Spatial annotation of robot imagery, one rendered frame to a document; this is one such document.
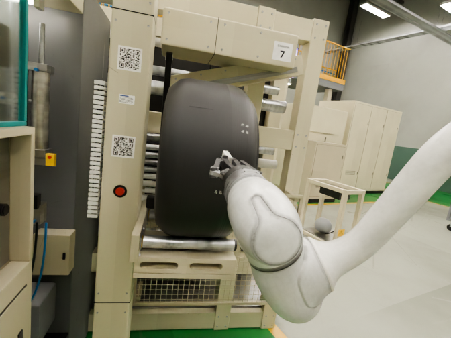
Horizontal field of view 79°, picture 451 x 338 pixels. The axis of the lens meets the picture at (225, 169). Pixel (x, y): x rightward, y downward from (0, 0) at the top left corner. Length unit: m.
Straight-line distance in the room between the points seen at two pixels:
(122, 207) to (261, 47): 0.90
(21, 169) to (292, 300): 0.72
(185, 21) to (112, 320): 1.23
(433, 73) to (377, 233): 12.80
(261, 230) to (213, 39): 1.04
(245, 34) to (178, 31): 0.29
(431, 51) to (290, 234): 13.29
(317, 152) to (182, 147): 4.96
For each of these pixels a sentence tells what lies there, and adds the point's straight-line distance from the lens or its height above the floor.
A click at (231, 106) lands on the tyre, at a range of 0.88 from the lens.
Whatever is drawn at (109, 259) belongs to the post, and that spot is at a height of 0.80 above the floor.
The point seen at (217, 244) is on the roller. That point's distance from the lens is 1.03.
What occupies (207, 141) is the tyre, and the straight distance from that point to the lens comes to 0.80.
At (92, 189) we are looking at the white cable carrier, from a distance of 1.07.
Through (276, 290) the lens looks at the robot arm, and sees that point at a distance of 0.51.
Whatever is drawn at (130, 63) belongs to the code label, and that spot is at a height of 1.50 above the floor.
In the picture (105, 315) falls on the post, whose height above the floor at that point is 0.57.
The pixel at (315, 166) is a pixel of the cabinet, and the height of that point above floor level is 0.75.
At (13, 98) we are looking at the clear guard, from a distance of 0.83.
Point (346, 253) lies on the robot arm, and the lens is 0.54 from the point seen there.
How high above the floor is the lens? 1.34
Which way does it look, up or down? 9 degrees down
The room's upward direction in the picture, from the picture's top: 8 degrees clockwise
